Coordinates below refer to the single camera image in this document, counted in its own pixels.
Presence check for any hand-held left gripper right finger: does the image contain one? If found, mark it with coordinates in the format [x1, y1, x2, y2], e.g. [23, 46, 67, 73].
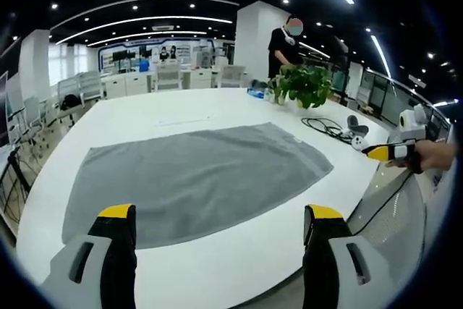
[302, 204, 384, 309]

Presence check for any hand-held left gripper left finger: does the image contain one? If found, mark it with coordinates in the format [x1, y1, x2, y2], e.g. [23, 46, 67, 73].
[38, 203, 139, 309]

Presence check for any grey towel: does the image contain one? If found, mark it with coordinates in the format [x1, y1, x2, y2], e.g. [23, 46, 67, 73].
[61, 122, 334, 250]

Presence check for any person's right hand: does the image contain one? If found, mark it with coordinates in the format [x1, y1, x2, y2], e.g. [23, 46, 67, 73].
[385, 139, 457, 175]

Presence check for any grey headset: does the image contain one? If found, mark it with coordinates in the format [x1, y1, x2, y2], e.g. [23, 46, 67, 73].
[346, 114, 370, 137]

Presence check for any white mesh office chair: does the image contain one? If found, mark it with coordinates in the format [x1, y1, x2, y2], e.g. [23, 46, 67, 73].
[346, 164, 430, 288]

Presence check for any green potted plant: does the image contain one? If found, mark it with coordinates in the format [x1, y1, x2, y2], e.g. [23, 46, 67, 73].
[267, 64, 334, 110]

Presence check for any white table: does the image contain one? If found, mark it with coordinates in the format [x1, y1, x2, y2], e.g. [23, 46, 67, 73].
[16, 87, 390, 306]

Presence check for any blue packet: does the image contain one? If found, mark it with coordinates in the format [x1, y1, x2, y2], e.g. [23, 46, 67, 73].
[246, 87, 269, 100]

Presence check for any black bag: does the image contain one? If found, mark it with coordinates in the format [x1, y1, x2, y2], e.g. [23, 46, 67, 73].
[59, 94, 83, 111]

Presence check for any white pillar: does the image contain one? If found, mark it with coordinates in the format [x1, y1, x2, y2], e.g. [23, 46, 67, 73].
[235, 0, 292, 88]

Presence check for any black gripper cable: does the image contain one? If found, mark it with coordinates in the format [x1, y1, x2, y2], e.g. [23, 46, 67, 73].
[347, 169, 415, 236]

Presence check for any black cable coil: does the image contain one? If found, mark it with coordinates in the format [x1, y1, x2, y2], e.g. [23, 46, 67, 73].
[301, 117, 351, 141]

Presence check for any wall poster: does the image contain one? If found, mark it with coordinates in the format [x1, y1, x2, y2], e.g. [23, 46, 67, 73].
[158, 44, 178, 61]

